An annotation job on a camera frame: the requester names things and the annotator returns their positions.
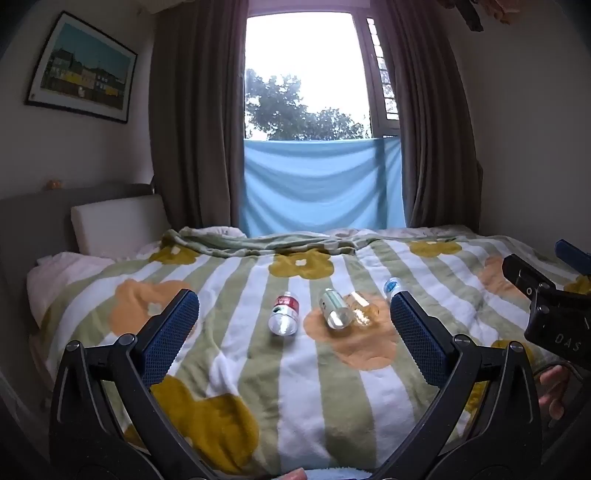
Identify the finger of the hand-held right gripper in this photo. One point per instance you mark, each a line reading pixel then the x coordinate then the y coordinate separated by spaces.
pixel 571 254
pixel 521 272

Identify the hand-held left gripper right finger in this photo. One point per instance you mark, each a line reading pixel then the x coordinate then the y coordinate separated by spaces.
pixel 418 340

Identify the tree outside window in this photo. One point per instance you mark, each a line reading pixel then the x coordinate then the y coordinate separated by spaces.
pixel 286 110

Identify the open window sash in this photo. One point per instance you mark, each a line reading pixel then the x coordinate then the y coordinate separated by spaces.
pixel 381 83

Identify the small orange figurine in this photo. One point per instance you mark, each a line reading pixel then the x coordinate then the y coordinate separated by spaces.
pixel 53 184

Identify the light blue fluffy cloth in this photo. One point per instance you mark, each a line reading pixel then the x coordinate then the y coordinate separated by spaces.
pixel 341 474

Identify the striped flower print blanket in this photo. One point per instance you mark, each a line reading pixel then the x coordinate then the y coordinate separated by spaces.
pixel 258 374

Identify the framed wall picture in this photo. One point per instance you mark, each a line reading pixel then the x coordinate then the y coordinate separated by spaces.
pixel 83 69

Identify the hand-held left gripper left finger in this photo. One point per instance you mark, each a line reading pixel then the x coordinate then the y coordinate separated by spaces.
pixel 171 331

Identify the brown curtain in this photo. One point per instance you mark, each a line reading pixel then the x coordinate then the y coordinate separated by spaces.
pixel 434 120
pixel 194 115

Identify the dark hanging decoration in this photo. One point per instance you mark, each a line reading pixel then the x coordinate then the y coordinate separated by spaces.
pixel 468 16

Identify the red label plastic bottle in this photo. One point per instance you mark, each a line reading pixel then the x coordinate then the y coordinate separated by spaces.
pixel 284 314

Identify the light blue hanging cloth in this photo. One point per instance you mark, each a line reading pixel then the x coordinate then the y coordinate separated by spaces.
pixel 323 184

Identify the green label clear bottle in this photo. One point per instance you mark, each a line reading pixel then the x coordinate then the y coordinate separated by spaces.
pixel 334 308

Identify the person's right hand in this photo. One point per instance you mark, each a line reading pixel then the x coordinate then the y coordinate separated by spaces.
pixel 551 392

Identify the grey bed headboard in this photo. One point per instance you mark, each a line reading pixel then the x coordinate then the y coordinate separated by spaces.
pixel 32 221

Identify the white rectangular cushion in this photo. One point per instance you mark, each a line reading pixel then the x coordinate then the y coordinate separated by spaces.
pixel 120 221

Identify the white pillow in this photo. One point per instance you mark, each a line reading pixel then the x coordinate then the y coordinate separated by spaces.
pixel 60 281

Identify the blue label plastic bottle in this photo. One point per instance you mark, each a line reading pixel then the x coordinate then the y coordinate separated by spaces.
pixel 392 286

